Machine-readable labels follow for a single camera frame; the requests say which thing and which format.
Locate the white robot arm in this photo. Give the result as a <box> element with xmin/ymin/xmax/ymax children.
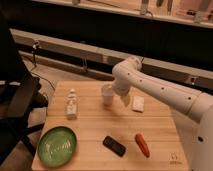
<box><xmin>112</xmin><ymin>57</ymin><xmax>213</xmax><ymax>171</ymax></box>

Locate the white folded napkin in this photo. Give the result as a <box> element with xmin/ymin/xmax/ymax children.
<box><xmin>132</xmin><ymin>96</ymin><xmax>144</xmax><ymax>112</ymax></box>

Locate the orange carrot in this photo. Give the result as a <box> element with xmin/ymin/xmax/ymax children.
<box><xmin>135</xmin><ymin>133</ymin><xmax>150</xmax><ymax>158</ymax></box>

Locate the black mobile phone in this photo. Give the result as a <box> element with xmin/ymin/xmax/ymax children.
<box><xmin>103</xmin><ymin>136</ymin><xmax>126</xmax><ymax>157</ymax></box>

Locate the small clear plastic bottle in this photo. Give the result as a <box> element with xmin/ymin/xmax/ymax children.
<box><xmin>66</xmin><ymin>89</ymin><xmax>77</xmax><ymax>119</ymax></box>

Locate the green round plate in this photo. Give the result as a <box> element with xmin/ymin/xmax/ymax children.
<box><xmin>37</xmin><ymin>126</ymin><xmax>77</xmax><ymax>168</ymax></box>

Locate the black office chair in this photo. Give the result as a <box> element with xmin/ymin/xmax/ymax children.
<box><xmin>0</xmin><ymin>11</ymin><xmax>48</xmax><ymax>165</ymax></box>

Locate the black cable on floor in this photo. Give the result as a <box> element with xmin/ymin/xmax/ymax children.
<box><xmin>30</xmin><ymin>41</ymin><xmax>56</xmax><ymax>93</ymax></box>

